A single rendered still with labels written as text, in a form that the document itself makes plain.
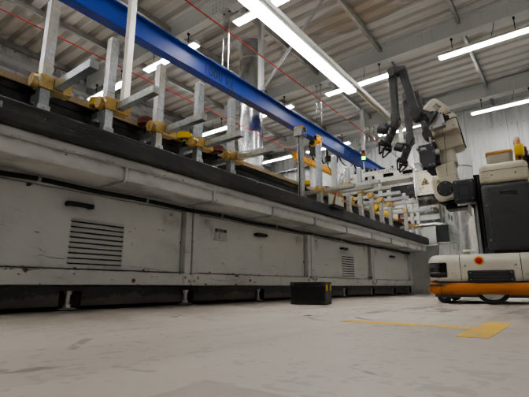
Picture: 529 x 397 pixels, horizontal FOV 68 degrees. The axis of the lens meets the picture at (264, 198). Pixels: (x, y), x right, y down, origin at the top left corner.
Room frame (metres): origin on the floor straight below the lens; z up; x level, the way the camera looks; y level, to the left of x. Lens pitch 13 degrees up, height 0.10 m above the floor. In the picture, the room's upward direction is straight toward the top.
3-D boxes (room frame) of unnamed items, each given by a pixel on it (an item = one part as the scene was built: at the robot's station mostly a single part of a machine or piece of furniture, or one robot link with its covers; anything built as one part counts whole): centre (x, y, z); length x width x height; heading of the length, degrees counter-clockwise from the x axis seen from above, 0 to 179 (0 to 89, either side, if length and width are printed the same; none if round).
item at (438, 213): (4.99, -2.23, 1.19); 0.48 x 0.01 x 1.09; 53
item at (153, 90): (1.50, 0.58, 0.82); 0.43 x 0.03 x 0.04; 53
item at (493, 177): (2.45, -1.51, 0.59); 0.55 x 0.34 x 0.83; 148
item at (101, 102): (1.51, 0.63, 0.82); 0.14 x 0.06 x 0.05; 143
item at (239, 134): (1.89, 0.28, 0.81); 0.43 x 0.03 x 0.04; 53
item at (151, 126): (1.71, 0.48, 0.81); 0.14 x 0.06 x 0.05; 143
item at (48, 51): (1.30, 0.80, 0.92); 0.04 x 0.04 x 0.48; 53
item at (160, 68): (1.69, 0.49, 0.89); 0.04 x 0.04 x 0.48; 53
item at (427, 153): (2.65, -1.19, 0.99); 0.28 x 0.16 x 0.22; 148
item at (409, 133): (2.93, -1.15, 1.40); 0.11 x 0.06 x 0.43; 148
